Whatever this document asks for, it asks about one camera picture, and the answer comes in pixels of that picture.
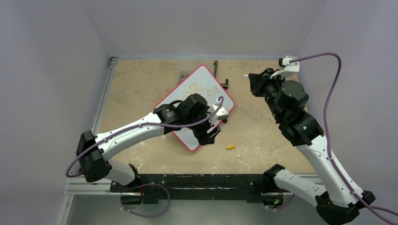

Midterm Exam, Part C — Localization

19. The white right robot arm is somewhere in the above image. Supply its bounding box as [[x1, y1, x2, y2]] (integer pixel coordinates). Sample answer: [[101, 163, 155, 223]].
[[248, 68, 375, 225]]

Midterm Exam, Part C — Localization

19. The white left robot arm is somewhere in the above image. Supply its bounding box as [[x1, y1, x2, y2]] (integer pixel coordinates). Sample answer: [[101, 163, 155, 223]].
[[76, 94, 229, 192]]

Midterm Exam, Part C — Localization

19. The red framed whiteboard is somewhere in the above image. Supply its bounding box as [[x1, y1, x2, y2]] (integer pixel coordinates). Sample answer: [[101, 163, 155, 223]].
[[154, 64, 235, 151]]

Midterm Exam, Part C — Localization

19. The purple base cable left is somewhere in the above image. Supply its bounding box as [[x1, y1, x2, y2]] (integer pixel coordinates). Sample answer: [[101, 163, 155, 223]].
[[120, 182, 171, 218]]

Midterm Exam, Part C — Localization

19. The black stop block top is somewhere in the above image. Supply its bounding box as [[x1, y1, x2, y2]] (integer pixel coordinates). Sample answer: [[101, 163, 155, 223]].
[[213, 60, 218, 77]]

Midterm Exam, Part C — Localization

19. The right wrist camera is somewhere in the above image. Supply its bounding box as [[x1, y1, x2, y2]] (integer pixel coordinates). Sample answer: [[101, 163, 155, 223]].
[[270, 55, 300, 78]]

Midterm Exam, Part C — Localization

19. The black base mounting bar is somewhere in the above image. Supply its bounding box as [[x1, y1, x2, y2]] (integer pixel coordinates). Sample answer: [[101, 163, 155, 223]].
[[110, 173, 294, 206]]

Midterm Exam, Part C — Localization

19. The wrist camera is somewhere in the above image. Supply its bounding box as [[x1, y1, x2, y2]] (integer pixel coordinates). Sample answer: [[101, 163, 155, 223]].
[[207, 105, 229, 125], [270, 55, 300, 78]]

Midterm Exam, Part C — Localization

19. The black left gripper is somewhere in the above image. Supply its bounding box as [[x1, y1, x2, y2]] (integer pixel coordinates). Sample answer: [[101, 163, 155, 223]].
[[184, 106, 220, 144]]

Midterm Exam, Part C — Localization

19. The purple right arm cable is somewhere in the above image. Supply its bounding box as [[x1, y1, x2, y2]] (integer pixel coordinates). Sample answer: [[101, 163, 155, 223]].
[[289, 52, 398, 225]]

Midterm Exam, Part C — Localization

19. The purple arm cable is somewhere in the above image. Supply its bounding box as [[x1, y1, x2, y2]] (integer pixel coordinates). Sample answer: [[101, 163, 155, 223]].
[[65, 95, 225, 187], [289, 52, 398, 225]]

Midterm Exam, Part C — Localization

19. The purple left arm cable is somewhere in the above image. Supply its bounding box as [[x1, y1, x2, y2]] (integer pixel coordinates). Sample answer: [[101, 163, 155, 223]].
[[65, 95, 225, 187]]

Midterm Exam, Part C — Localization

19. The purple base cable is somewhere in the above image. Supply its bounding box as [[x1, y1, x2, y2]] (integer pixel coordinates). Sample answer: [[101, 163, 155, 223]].
[[120, 182, 171, 218], [266, 194, 295, 212]]

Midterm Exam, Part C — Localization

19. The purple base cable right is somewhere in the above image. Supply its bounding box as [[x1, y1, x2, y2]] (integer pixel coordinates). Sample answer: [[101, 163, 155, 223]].
[[266, 194, 295, 212]]

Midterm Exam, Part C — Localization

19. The yellow marker cap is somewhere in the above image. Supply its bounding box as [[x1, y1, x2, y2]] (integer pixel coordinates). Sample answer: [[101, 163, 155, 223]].
[[226, 145, 236, 150]]

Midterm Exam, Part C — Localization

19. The clear plastic holder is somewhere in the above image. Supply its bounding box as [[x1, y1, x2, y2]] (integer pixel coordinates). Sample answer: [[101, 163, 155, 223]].
[[177, 70, 191, 85]]

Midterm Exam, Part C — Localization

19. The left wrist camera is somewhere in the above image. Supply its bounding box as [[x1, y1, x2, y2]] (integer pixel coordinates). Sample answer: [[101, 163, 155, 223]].
[[207, 105, 229, 125]]

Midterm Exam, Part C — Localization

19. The black stop block right side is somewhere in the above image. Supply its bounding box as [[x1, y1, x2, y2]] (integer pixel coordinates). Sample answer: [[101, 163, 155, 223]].
[[221, 79, 229, 90]]

